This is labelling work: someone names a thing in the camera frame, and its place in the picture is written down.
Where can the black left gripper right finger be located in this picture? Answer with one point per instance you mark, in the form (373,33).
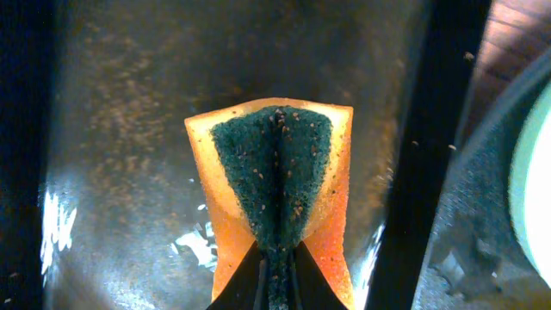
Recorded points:
(308,288)

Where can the green and yellow sponge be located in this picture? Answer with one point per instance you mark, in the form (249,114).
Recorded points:
(276,171)

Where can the black rectangular tray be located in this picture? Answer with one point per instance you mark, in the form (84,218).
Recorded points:
(101,203)

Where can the black round tray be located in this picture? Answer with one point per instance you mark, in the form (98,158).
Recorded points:
(473,259)

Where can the mint green plate, upper left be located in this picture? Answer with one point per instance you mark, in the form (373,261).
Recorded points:
(529,186)

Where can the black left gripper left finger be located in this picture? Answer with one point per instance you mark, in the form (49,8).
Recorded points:
(247,289)

